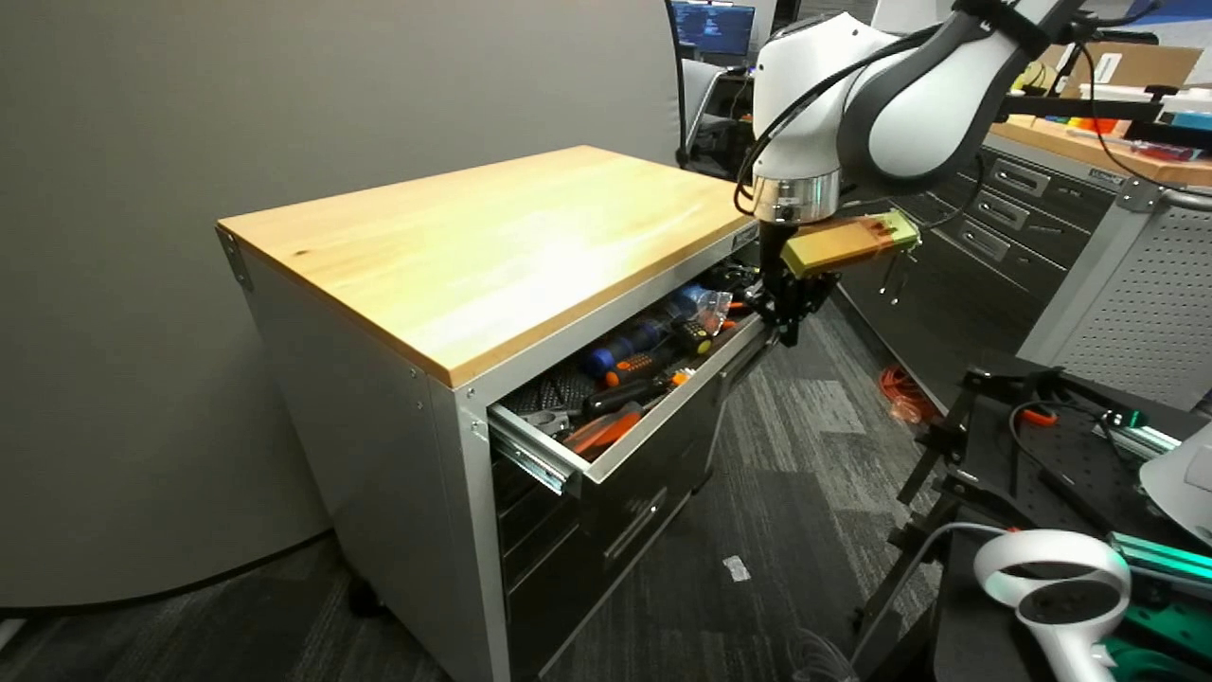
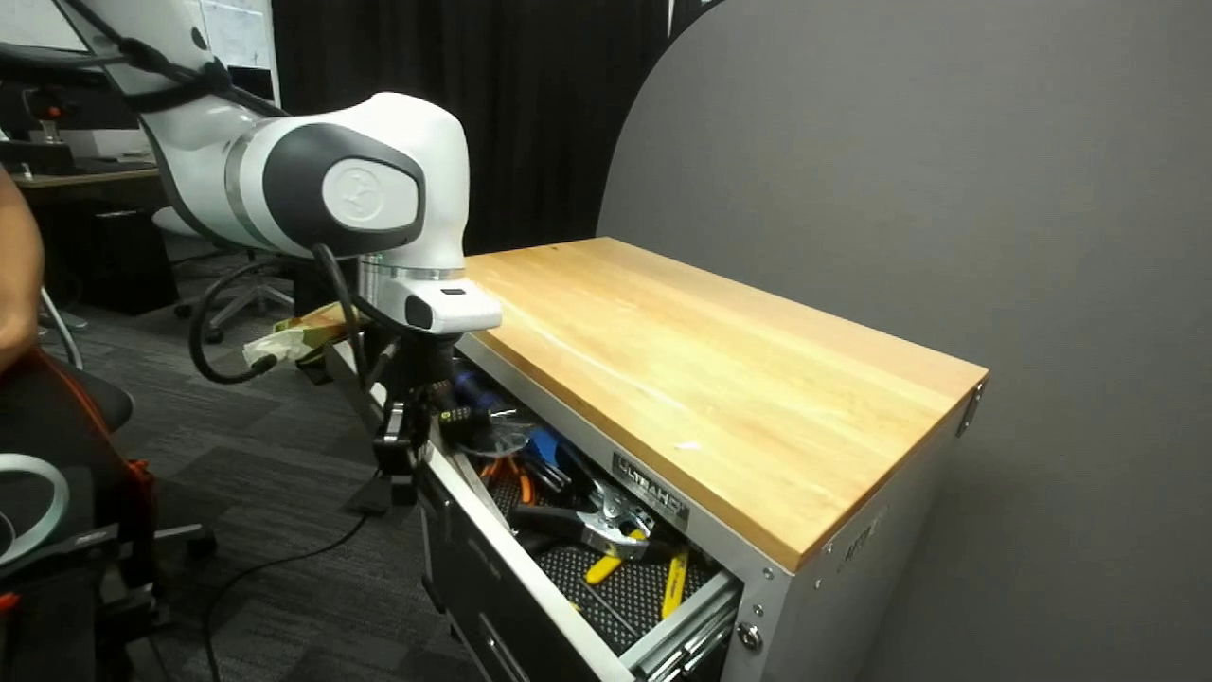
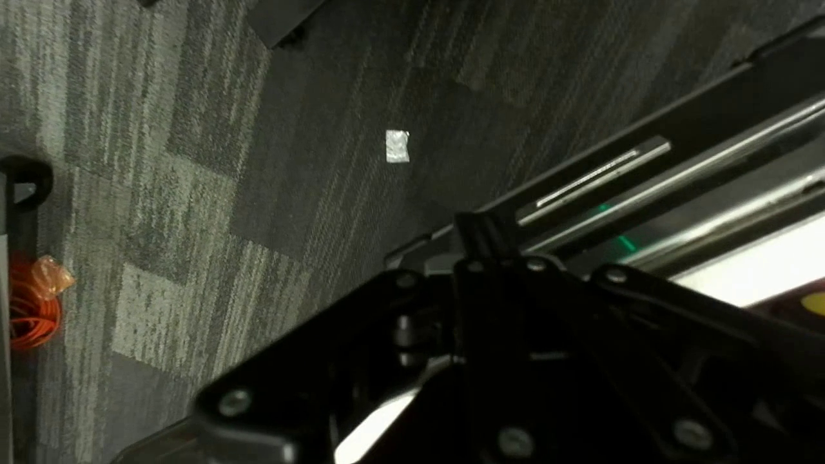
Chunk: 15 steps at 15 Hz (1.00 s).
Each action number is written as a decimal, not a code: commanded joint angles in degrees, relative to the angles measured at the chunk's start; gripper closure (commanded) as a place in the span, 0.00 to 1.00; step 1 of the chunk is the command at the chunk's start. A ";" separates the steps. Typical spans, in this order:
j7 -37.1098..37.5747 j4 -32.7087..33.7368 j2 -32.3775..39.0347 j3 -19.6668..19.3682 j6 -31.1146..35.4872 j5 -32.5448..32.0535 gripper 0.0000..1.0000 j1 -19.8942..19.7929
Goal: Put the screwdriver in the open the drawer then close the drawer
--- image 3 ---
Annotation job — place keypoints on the grey metal tool drawer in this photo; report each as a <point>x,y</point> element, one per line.
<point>653,162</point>

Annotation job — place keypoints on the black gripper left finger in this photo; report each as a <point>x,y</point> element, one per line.
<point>343,344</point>

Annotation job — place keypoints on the white paper scrap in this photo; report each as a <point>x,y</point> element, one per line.
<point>397,146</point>

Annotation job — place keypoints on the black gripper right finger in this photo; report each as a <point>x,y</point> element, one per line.
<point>619,369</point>

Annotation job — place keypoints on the grey cabinet with wood top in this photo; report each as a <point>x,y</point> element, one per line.
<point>755,260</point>

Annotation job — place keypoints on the stubby black yellow screwdriver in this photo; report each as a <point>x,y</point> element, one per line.
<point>812,303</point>

